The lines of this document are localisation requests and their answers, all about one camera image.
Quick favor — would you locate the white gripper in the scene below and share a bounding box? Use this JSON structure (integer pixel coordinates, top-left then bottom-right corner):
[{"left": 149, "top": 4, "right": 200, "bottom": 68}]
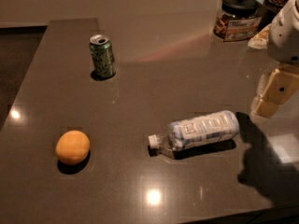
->
[{"left": 251, "top": 0, "right": 299, "bottom": 118}]

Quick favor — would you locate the green soda can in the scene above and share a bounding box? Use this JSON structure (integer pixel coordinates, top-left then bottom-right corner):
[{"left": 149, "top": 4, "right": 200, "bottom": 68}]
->
[{"left": 90, "top": 34, "right": 115, "bottom": 78}]

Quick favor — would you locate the yellow snack packet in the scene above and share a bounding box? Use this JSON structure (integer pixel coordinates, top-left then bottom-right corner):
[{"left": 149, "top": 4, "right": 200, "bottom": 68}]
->
[{"left": 248, "top": 25, "right": 270, "bottom": 49}]

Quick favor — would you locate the glass jar with black lid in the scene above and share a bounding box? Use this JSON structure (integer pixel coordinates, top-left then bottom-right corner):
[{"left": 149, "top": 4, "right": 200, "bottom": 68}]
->
[{"left": 213, "top": 0, "right": 261, "bottom": 42}]

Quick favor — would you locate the clear plastic water bottle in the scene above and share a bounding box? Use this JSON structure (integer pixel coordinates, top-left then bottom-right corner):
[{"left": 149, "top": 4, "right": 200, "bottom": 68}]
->
[{"left": 148, "top": 110, "right": 239, "bottom": 157}]

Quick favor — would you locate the orange fruit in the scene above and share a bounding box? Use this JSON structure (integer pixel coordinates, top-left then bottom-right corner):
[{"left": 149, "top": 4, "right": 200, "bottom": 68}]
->
[{"left": 55, "top": 131, "right": 90, "bottom": 165}]

